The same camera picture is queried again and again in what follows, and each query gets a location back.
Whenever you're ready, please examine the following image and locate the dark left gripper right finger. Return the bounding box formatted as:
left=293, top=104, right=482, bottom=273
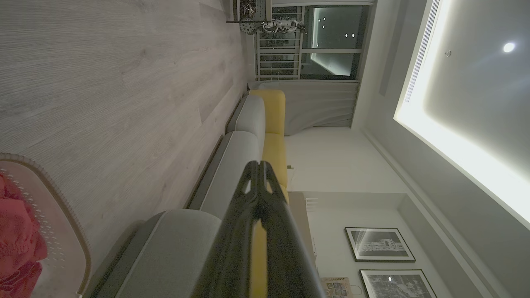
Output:
left=260, top=161, right=326, bottom=298

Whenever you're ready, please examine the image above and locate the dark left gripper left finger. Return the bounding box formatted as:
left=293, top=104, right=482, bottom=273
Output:
left=194, top=161, right=261, bottom=298

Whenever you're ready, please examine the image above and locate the red white sports jersey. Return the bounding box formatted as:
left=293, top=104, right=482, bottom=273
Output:
left=0, top=171, right=48, bottom=298

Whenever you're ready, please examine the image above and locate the grey fabric sofa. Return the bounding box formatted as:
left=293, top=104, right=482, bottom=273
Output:
left=83, top=89, right=290, bottom=298

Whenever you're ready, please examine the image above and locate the yellow sofa back cushion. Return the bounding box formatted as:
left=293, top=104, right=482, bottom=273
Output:
left=261, top=132, right=289, bottom=204
left=249, top=89, right=287, bottom=135

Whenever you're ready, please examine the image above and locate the printed paper poster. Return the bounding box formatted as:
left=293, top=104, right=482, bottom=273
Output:
left=320, top=276, right=353, bottom=298

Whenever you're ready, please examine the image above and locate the black framed monochrome picture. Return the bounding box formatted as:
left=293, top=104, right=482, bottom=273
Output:
left=359, top=269, right=438, bottom=298
left=344, top=227, right=416, bottom=263

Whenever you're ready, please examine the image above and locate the grey window curtain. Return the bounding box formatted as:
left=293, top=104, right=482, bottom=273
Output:
left=248, top=79, right=360, bottom=136

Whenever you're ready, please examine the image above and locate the white laundry basket brown rim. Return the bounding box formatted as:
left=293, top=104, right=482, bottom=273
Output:
left=0, top=152, right=92, bottom=298

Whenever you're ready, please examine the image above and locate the white slatted rack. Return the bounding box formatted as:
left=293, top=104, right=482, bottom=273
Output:
left=254, top=6, right=306, bottom=82

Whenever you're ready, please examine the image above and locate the large glass window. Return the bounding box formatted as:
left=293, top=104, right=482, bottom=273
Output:
left=300, top=4, right=370, bottom=80

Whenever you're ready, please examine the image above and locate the dark display shelf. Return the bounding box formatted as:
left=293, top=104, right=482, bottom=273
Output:
left=226, top=0, right=272, bottom=24

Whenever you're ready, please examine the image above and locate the long ceiling air vent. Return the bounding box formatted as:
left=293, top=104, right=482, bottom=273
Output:
left=403, top=0, right=441, bottom=104

